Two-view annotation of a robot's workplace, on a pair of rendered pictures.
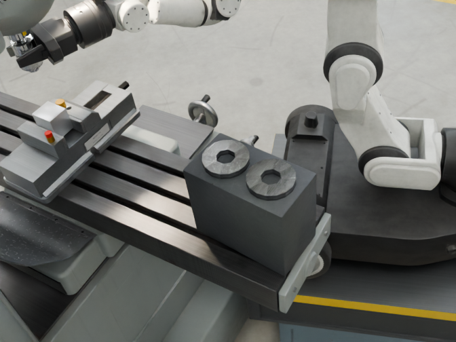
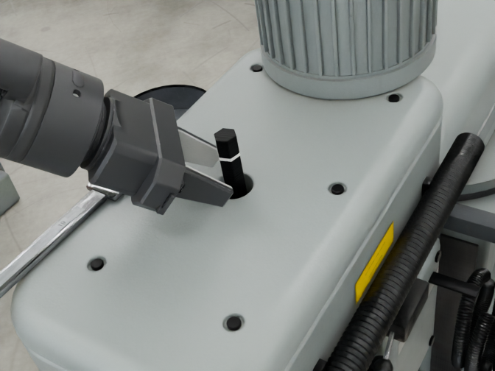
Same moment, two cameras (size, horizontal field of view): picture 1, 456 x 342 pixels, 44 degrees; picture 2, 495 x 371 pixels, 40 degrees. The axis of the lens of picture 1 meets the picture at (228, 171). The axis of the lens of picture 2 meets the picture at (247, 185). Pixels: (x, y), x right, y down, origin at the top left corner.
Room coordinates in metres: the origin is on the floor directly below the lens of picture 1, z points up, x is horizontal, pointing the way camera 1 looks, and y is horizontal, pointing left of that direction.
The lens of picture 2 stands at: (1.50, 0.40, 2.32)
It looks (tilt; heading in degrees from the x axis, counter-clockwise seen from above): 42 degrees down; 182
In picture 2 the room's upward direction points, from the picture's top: 11 degrees counter-clockwise
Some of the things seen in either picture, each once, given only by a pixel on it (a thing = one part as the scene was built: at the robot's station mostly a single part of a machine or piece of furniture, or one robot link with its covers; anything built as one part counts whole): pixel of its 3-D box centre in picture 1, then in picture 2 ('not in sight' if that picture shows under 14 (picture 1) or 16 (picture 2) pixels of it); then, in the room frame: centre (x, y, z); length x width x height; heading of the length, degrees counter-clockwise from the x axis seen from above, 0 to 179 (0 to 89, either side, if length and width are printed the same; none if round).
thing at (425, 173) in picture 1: (401, 152); not in sight; (1.09, -0.50, 0.68); 0.21 x 0.20 x 0.13; 72
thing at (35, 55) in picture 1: (32, 58); not in sight; (0.99, 0.36, 1.24); 0.06 x 0.02 x 0.03; 120
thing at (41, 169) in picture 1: (69, 130); not in sight; (1.05, 0.37, 0.99); 0.35 x 0.15 x 0.11; 141
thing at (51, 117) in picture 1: (53, 121); not in sight; (1.03, 0.39, 1.04); 0.06 x 0.05 x 0.06; 51
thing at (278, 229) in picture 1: (252, 201); not in sight; (0.70, -0.04, 1.03); 0.22 x 0.12 x 0.20; 48
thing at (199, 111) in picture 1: (197, 121); not in sight; (1.42, 0.08, 0.63); 0.16 x 0.12 x 0.12; 143
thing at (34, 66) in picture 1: (27, 54); not in sight; (1.02, 0.37, 1.23); 0.05 x 0.05 x 0.06
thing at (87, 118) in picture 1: (72, 113); not in sight; (1.07, 0.35, 1.02); 0.12 x 0.06 x 0.04; 51
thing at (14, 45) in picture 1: (22, 41); not in sight; (1.02, 0.37, 1.26); 0.05 x 0.05 x 0.01
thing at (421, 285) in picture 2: not in sight; (393, 325); (1.05, 0.52, 1.66); 0.12 x 0.04 x 0.04; 143
